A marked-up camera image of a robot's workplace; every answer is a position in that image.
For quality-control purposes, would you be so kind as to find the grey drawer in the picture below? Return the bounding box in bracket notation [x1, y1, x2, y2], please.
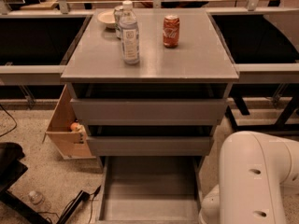
[71, 99, 227, 126]
[87, 136, 213, 156]
[94, 156, 201, 224]

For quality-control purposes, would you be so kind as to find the black bar on floor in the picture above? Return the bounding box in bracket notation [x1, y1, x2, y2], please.
[56, 190, 90, 224]

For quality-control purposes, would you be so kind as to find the black cable on floor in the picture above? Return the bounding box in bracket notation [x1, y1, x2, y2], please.
[36, 185, 102, 224]

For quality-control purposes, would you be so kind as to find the orange fruit in box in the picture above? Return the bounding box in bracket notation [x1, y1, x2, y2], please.
[70, 122, 78, 132]

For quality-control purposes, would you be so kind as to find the cardboard box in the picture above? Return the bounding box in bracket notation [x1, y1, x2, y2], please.
[46, 87, 93, 159]

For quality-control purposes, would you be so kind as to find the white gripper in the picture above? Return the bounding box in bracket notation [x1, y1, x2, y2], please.
[199, 185, 220, 224]

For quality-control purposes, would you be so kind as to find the grey top drawer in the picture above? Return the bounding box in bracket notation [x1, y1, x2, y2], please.
[71, 99, 227, 126]

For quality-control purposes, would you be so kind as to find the clear plastic water bottle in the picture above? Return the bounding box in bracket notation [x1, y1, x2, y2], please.
[119, 0, 140, 64]

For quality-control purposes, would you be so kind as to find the plastic bottle on floor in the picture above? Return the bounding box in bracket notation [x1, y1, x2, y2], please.
[28, 190, 50, 212]

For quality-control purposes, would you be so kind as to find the grey bottom drawer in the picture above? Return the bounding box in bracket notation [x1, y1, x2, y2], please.
[94, 156, 201, 224]

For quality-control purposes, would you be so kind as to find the grey middle drawer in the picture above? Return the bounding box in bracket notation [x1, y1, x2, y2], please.
[87, 136, 213, 156]

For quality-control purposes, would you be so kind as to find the grey drawer cabinet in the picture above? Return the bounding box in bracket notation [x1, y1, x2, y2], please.
[60, 7, 240, 173]

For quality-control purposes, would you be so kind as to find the black chair base left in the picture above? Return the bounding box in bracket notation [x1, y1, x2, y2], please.
[0, 142, 50, 224]

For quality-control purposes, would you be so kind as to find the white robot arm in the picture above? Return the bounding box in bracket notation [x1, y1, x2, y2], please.
[199, 131, 299, 224]

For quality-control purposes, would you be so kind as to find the white ceramic bowl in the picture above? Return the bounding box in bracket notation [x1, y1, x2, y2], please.
[97, 10, 115, 29]

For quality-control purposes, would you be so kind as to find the red cola can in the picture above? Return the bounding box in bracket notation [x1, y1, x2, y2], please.
[163, 14, 180, 48]

